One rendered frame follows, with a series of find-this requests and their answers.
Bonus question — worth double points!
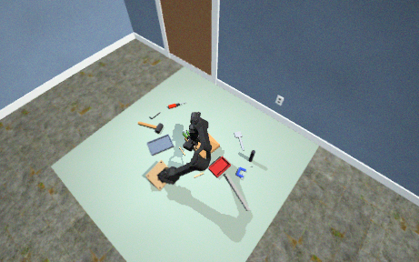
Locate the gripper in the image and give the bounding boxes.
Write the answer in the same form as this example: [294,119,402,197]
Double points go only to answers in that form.
[183,131,199,152]

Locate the red shallow tray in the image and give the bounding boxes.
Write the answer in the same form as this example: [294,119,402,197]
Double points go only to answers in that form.
[208,156,231,177]

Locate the black mallet with wooden handle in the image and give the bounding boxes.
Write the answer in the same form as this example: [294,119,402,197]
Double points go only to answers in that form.
[138,122,164,134]

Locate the black cylinder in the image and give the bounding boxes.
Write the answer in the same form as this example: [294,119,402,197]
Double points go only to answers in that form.
[248,150,255,162]

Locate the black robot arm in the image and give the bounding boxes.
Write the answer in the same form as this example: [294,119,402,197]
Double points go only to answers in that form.
[157,112,212,185]

